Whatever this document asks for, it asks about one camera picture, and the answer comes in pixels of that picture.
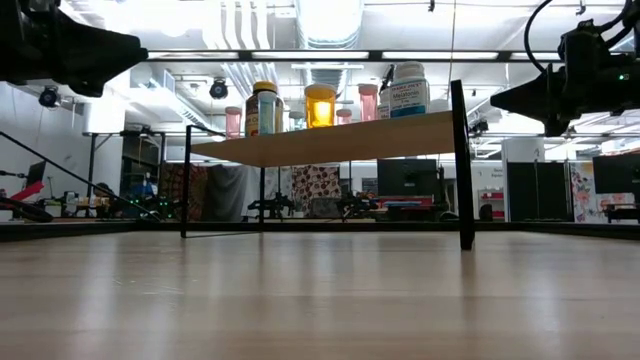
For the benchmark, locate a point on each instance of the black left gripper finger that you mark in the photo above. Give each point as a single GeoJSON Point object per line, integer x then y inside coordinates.
{"type": "Point", "coordinates": [110, 55]}

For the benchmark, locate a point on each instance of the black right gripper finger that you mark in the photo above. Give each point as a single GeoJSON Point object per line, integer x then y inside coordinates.
{"type": "Point", "coordinates": [535, 97]}

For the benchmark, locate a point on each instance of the white melatonin bottle blue label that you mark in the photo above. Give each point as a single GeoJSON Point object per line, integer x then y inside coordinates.
{"type": "Point", "coordinates": [384, 107]}
{"type": "Point", "coordinates": [410, 95]}

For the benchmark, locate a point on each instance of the pink vial with white cap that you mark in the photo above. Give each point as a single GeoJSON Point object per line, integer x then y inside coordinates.
{"type": "Point", "coordinates": [233, 125]}
{"type": "Point", "coordinates": [343, 118]}
{"type": "Point", "coordinates": [368, 105]}

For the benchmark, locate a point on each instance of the brown bottle with yellow cap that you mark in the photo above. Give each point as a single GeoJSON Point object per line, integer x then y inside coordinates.
{"type": "Point", "coordinates": [251, 112]}

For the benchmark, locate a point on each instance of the blue vial with white cap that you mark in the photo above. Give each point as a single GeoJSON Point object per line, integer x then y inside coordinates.
{"type": "Point", "coordinates": [267, 115]}

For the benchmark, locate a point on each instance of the orange translucent pill vial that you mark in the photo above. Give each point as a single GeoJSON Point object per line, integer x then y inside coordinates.
{"type": "Point", "coordinates": [320, 110]}

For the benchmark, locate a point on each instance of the black background robot arm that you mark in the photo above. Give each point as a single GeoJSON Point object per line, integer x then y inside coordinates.
{"type": "Point", "coordinates": [272, 205]}
{"type": "Point", "coordinates": [355, 205]}

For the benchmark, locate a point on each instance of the white shelf with red boxes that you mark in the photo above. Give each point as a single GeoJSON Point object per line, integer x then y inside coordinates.
{"type": "Point", "coordinates": [492, 202]}

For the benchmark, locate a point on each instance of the wooden shelf with black legs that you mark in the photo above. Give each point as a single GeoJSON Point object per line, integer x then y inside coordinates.
{"type": "Point", "coordinates": [350, 140]}

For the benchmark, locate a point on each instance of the black partition panel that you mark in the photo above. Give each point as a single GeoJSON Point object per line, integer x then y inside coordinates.
{"type": "Point", "coordinates": [537, 190]}

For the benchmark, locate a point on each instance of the black monitor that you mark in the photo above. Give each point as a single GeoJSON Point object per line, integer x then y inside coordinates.
{"type": "Point", "coordinates": [407, 177]}
{"type": "Point", "coordinates": [617, 174]}

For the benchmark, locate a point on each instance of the black storage rack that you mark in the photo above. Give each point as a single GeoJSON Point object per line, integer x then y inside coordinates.
{"type": "Point", "coordinates": [140, 155]}

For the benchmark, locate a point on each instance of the colourful floral poster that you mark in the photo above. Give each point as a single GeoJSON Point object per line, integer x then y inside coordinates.
{"type": "Point", "coordinates": [582, 192]}

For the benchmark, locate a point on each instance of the black laptop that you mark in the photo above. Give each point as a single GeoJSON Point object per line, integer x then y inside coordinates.
{"type": "Point", "coordinates": [35, 172]}

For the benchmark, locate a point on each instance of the person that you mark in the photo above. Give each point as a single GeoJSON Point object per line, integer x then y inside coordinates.
{"type": "Point", "coordinates": [102, 190]}

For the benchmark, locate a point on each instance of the red and white flag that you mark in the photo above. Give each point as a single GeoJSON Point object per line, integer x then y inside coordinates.
{"type": "Point", "coordinates": [31, 191]}

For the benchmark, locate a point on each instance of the dark red patterned cloth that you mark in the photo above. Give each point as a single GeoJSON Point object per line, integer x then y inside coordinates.
{"type": "Point", "coordinates": [172, 192]}

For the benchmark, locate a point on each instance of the black overhead beam with lights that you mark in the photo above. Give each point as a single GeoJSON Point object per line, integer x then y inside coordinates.
{"type": "Point", "coordinates": [375, 55]}

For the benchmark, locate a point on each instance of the red and blue bench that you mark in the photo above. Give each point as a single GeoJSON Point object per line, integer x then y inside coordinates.
{"type": "Point", "coordinates": [405, 202]}

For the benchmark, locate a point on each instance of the grey cloth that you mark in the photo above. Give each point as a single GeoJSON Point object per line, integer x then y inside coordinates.
{"type": "Point", "coordinates": [227, 192]}

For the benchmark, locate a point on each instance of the white cloth with brown flowers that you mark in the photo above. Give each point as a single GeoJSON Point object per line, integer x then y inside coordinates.
{"type": "Point", "coordinates": [315, 182]}

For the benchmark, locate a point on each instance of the black round ceiling camera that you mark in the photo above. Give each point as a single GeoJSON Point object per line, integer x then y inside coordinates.
{"type": "Point", "coordinates": [218, 90]}
{"type": "Point", "coordinates": [48, 96]}

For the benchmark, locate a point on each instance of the black camera on pole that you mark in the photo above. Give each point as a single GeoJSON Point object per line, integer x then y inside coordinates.
{"type": "Point", "coordinates": [387, 77]}

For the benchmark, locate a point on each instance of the black aluminium table frame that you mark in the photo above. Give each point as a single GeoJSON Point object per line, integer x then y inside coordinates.
{"type": "Point", "coordinates": [325, 226]}

